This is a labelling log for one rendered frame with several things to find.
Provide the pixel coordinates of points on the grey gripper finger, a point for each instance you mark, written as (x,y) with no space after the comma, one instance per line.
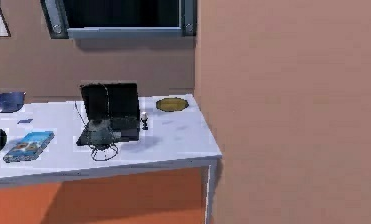
(92,154)
(116,152)

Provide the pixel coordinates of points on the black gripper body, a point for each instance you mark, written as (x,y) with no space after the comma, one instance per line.
(99,134)

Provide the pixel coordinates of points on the black laptop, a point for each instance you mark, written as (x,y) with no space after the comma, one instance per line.
(123,100)

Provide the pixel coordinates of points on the small white and black statuette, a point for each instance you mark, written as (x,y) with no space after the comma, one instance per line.
(144,117)

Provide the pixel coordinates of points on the blue book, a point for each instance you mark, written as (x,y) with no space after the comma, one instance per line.
(29,145)

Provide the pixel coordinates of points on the white table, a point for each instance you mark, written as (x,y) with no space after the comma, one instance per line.
(179,140)

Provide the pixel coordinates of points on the yellow round plate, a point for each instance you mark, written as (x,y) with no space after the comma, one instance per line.
(172,104)

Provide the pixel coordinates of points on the small blue card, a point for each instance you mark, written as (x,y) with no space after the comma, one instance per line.
(25,121)

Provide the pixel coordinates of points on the dark blue bowl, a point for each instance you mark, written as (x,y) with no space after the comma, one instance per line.
(9,101)

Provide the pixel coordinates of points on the grey framed window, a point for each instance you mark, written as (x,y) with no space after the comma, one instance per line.
(123,32)

